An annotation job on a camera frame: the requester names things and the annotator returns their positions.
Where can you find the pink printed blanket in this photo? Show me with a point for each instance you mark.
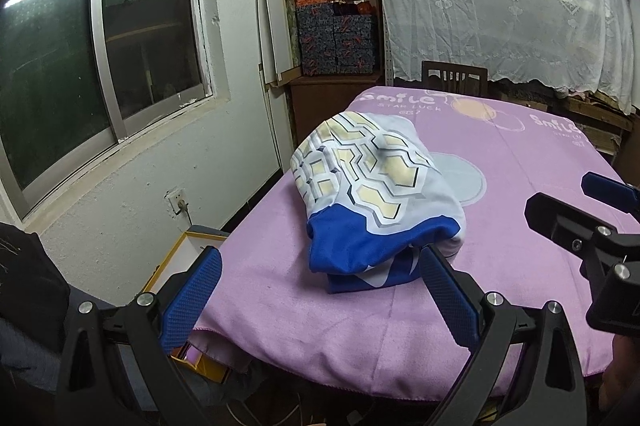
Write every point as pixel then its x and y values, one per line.
pixel 350 331

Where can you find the green patterned board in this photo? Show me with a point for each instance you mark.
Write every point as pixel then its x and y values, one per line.
pixel 289 16

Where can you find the brown wooden shelf cabinet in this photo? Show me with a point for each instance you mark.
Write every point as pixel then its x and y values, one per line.
pixel 325 106

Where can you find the yellow open floor box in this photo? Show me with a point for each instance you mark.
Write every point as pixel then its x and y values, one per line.
pixel 170 256

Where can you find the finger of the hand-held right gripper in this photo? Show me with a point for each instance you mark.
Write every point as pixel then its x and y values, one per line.
pixel 610 193
pixel 555 218

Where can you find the white wall outlet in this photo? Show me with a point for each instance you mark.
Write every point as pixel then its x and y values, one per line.
pixel 177 202

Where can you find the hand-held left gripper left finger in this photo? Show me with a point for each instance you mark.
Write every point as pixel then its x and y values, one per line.
pixel 192 301

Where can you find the white leaning boards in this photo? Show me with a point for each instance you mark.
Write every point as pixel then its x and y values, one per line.
pixel 270 21

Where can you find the stacked wooden pallets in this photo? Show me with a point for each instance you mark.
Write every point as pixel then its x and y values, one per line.
pixel 585 111

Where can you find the blue red hooded jacket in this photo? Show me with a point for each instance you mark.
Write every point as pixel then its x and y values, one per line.
pixel 370 166

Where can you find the large sliding window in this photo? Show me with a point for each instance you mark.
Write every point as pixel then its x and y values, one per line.
pixel 60 81

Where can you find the dark wooden chair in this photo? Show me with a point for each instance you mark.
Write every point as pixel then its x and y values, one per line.
pixel 452 78

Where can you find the white lace cloth cover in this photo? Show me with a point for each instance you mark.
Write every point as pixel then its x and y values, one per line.
pixel 500 16

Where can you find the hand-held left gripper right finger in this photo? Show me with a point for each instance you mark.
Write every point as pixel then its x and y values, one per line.
pixel 450 301

